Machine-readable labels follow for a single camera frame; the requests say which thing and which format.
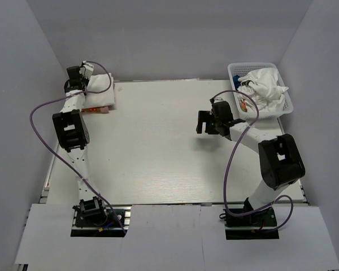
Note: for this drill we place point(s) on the folded pink t-shirt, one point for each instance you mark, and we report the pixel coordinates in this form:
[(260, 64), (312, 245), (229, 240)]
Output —
[(99, 109)]

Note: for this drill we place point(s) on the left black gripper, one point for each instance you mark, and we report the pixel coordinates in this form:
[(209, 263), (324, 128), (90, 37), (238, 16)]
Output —
[(86, 80)]

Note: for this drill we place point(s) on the white red print t-shirt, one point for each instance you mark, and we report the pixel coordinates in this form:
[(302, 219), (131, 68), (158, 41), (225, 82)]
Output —
[(101, 89)]

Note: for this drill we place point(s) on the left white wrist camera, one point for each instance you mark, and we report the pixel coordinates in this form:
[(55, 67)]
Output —
[(86, 69)]

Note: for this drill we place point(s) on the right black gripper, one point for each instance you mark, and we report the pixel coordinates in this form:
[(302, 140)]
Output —
[(204, 116)]

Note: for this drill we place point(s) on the blue t-shirt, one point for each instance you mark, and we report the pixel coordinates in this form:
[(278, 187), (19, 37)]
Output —
[(236, 81)]

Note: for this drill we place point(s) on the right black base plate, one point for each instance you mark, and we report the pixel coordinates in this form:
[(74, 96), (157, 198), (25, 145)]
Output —
[(258, 226)]

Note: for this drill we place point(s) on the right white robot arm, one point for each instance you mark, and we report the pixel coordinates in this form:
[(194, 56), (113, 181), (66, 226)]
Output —
[(280, 162)]

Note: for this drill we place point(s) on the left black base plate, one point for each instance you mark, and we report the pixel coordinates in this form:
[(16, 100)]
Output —
[(100, 227)]

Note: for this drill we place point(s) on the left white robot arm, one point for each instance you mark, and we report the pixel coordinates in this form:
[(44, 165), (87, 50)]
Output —
[(73, 137)]

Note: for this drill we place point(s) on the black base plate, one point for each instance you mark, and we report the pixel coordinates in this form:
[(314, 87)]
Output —
[(258, 226), (100, 227)]

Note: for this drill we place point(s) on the white plastic basket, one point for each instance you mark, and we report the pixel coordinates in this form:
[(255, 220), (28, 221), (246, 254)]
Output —
[(247, 108)]

